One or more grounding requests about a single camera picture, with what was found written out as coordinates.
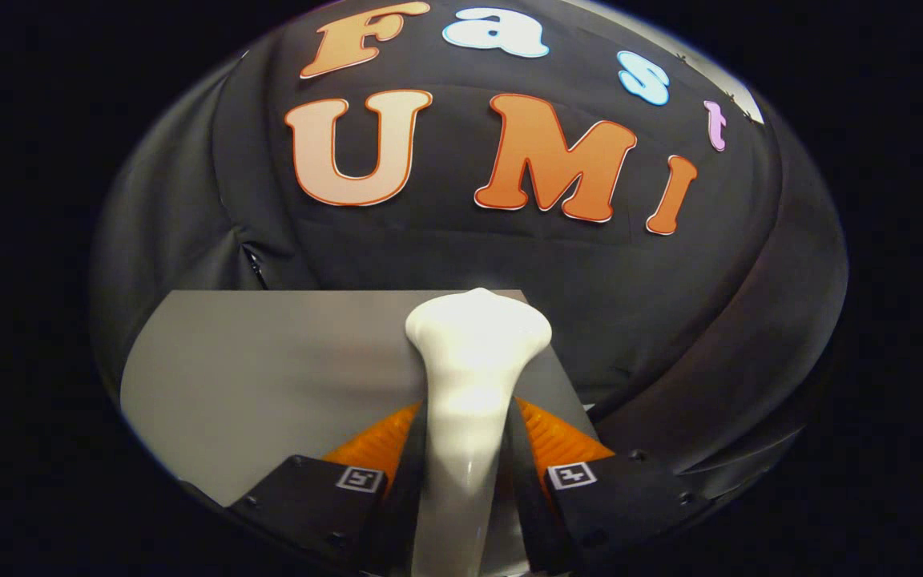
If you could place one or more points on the white garment steamer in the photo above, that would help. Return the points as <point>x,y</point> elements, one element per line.
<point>469,361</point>

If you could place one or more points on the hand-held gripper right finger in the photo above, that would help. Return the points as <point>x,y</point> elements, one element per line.
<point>530,513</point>

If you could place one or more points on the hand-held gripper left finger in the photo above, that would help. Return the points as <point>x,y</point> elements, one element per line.
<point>401,497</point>

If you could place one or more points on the grey drawer cabinet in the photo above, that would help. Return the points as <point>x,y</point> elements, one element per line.
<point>269,377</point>

